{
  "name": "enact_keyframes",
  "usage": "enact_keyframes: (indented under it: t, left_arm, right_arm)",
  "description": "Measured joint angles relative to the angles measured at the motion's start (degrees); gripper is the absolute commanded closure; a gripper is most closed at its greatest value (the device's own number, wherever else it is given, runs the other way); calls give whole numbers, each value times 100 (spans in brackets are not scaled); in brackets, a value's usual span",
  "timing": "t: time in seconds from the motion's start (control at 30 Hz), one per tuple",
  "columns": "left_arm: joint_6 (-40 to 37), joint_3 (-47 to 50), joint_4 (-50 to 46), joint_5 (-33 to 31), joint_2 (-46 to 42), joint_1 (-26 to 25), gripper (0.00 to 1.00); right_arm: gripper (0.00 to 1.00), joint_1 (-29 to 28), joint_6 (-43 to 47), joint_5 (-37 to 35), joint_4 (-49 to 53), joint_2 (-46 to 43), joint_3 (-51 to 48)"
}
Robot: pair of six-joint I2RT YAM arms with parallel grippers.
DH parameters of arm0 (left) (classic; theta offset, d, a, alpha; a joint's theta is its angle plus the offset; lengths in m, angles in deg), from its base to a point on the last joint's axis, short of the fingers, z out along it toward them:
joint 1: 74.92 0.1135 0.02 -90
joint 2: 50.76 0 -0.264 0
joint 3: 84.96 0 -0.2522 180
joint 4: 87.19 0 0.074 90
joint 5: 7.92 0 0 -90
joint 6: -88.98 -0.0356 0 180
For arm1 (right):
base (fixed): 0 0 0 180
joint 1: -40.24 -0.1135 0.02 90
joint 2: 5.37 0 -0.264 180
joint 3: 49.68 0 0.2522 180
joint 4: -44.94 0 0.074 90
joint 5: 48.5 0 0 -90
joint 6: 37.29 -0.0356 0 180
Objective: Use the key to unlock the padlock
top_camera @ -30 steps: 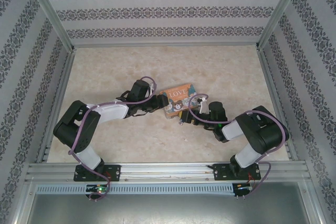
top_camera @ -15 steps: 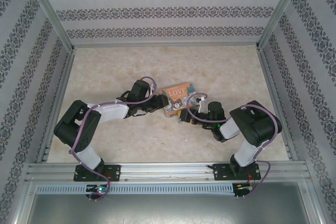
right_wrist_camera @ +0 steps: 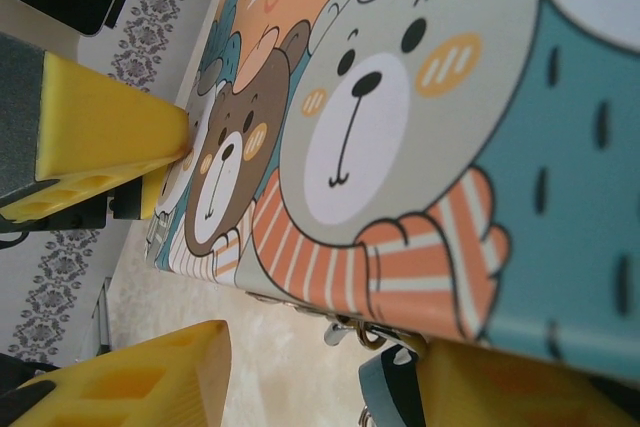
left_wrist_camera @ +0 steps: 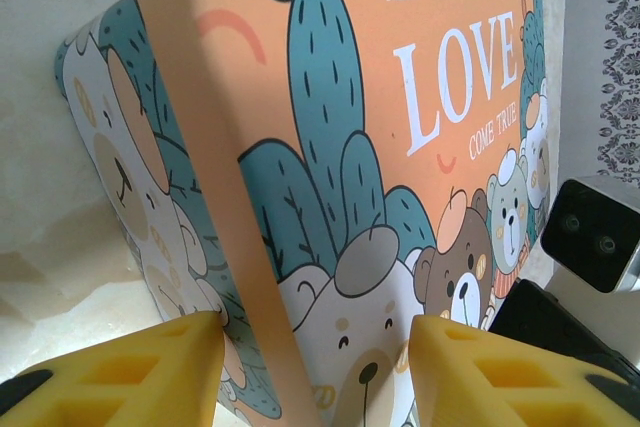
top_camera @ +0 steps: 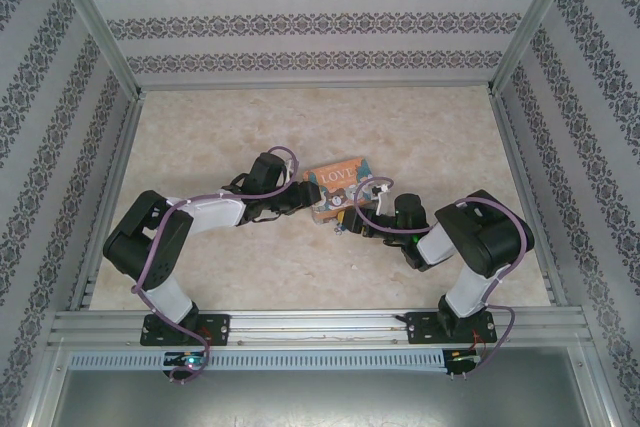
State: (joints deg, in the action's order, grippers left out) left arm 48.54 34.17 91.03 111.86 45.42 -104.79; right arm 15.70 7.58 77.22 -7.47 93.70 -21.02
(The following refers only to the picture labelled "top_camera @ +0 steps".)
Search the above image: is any orange LOVE bear print box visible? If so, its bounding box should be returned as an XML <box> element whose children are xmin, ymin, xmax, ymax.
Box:
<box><xmin>301</xmin><ymin>156</ymin><xmax>377</xmax><ymax>226</ymax></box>

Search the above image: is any right controller circuit board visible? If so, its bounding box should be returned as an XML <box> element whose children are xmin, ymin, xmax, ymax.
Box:
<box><xmin>446</xmin><ymin>349</ymin><xmax>482</xmax><ymax>367</ymax></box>

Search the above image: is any controller circuit board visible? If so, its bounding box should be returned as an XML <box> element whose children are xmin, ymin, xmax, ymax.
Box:
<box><xmin>163</xmin><ymin>352</ymin><xmax>207</xmax><ymax>369</ymax></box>
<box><xmin>446</xmin><ymin>349</ymin><xmax>482</xmax><ymax>367</ymax></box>

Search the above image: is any grey sheet metal panel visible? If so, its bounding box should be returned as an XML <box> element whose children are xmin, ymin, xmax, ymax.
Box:
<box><xmin>48</xmin><ymin>369</ymin><xmax>604</xmax><ymax>427</ymax></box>

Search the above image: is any left controller circuit board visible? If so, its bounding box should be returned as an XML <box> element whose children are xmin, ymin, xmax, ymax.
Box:
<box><xmin>163</xmin><ymin>352</ymin><xmax>207</xmax><ymax>369</ymax></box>

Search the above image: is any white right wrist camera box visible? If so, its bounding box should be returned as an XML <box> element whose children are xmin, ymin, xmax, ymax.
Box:
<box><xmin>371</xmin><ymin>185</ymin><xmax>392</xmax><ymax>214</ymax></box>

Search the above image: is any aluminium mounting rail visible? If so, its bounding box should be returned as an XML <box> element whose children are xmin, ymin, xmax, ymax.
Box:
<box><xmin>48</xmin><ymin>310</ymin><xmax>587</xmax><ymax>349</ymax></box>

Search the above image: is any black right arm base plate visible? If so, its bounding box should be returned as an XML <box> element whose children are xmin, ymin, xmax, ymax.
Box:
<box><xmin>401</xmin><ymin>311</ymin><xmax>499</xmax><ymax>346</ymax></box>

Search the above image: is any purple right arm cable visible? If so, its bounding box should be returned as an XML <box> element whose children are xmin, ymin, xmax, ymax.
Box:
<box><xmin>352</xmin><ymin>176</ymin><xmax>534</xmax><ymax>379</ymax></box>

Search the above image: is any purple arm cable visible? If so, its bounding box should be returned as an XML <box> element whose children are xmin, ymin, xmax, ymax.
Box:
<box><xmin>352</xmin><ymin>176</ymin><xmax>534</xmax><ymax>379</ymax></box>
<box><xmin>130</xmin><ymin>146</ymin><xmax>302</xmax><ymax>383</ymax></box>

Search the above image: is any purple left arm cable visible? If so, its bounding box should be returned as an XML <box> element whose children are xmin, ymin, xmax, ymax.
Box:
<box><xmin>130</xmin><ymin>146</ymin><xmax>302</xmax><ymax>383</ymax></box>

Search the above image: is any aluminium table side rail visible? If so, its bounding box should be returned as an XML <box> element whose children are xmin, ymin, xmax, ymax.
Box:
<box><xmin>68</xmin><ymin>91</ymin><xmax>145</xmax><ymax>312</ymax></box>
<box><xmin>487</xmin><ymin>89</ymin><xmax>570</xmax><ymax>307</ymax></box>

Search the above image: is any slotted grey cable duct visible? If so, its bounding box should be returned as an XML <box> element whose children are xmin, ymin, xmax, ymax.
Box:
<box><xmin>66</xmin><ymin>349</ymin><xmax>482</xmax><ymax>374</ymax></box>

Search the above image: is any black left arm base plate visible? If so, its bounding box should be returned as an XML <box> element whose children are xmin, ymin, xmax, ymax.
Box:
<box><xmin>141</xmin><ymin>313</ymin><xmax>232</xmax><ymax>347</ymax></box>

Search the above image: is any aluminium frame post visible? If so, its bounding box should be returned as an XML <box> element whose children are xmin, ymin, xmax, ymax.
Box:
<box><xmin>488</xmin><ymin>0</ymin><xmax>585</xmax><ymax>94</ymax></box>
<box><xmin>41</xmin><ymin>0</ymin><xmax>145</xmax><ymax>101</ymax></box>

